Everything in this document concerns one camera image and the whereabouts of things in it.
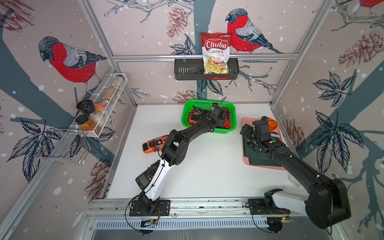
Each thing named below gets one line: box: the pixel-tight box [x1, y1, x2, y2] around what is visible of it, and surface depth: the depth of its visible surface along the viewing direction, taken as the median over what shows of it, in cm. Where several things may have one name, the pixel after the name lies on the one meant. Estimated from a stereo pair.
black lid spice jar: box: [76, 99, 96, 115], surface depth 63 cm
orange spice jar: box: [75, 114, 97, 131], surface depth 62 cm
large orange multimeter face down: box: [142, 135, 169, 154], surface depth 94 cm
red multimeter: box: [222, 106, 231, 129], surface depth 108 cm
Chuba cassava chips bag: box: [200, 32, 232, 75], surface depth 85 cm
